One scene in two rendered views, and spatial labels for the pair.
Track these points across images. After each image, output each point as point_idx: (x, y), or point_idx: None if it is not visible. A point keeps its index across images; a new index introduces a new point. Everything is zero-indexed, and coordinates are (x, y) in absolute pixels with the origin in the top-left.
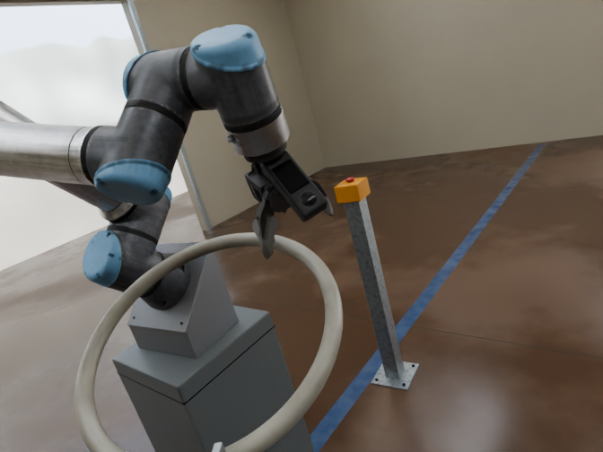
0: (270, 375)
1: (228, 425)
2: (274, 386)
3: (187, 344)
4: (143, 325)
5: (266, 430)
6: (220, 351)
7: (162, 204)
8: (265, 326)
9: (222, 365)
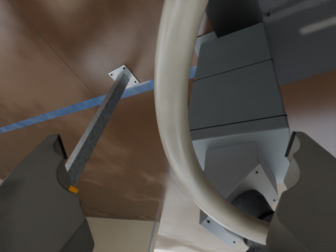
0: (204, 104)
1: (252, 90)
2: (205, 98)
3: (258, 154)
4: (273, 190)
5: None
6: (237, 135)
7: None
8: (191, 134)
9: (241, 125)
